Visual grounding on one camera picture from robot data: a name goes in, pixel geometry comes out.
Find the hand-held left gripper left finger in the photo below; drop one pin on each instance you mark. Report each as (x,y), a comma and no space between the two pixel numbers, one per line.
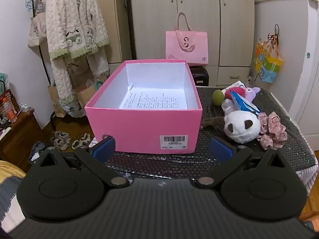
(104,149)

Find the beige wardrobe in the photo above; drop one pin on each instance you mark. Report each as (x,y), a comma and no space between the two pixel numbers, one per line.
(234,29)

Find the green tissue pack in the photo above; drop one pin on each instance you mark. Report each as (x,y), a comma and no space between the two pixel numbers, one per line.
(3,82)

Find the brown paper bag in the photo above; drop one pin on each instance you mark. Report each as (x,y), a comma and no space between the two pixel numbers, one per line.
(53,99)
(84,94)

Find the white plastic packet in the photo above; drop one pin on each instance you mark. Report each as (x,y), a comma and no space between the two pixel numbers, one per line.
(233,84)

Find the printed paper sheet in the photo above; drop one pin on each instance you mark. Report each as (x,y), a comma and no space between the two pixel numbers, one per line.
(154,99)

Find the blue cloth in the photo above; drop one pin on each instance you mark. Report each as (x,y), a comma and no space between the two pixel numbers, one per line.
(38,151)

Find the pink cardboard box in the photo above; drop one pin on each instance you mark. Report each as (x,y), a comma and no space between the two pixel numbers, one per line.
(139,127)

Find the white refrigerator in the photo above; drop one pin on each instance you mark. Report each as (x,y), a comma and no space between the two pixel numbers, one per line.
(281,17)

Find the orange drink bottle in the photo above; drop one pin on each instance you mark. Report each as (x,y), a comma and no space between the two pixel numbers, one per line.
(10,113)

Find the patterned bed quilt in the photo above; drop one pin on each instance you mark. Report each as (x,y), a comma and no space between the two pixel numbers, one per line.
(10,186)

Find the striped white sheet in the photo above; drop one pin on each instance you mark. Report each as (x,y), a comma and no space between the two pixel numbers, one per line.
(307,181)

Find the green egg toy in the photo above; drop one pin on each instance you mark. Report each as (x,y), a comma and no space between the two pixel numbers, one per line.
(218,97)

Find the black clothes rack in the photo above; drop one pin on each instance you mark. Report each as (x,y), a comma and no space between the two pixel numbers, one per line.
(53,123)

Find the canvas tote bag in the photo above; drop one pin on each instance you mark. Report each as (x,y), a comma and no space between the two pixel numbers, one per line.
(35,32)

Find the pink shopping bag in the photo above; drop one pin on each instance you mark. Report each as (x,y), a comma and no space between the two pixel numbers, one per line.
(187,52)

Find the colourful paper bag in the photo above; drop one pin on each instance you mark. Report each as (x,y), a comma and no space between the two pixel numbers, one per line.
(268,64)

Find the black suitcase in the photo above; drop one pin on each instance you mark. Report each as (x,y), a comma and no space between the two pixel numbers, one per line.
(199,76)

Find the beige sandal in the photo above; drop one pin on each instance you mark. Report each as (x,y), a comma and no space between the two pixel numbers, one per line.
(78,144)
(85,138)

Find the white panda plush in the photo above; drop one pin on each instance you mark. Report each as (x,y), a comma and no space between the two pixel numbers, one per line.
(240,127)

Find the red woven basket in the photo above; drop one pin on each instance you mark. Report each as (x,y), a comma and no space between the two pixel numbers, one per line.
(15,99)

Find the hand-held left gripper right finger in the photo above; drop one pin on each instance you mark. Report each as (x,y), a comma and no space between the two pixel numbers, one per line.
(221,149)

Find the brown plush toy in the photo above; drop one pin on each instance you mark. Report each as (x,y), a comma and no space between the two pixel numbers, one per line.
(211,122)

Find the wooden nightstand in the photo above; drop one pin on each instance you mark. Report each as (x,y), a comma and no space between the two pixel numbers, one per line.
(22,139)

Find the purple plush toy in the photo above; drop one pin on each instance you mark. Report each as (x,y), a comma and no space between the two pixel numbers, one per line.
(253,92)

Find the blue packet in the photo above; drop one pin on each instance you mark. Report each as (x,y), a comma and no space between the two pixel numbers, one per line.
(243,103)

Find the white fluffy pajama jacket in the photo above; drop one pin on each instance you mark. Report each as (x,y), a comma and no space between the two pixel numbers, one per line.
(74,17)

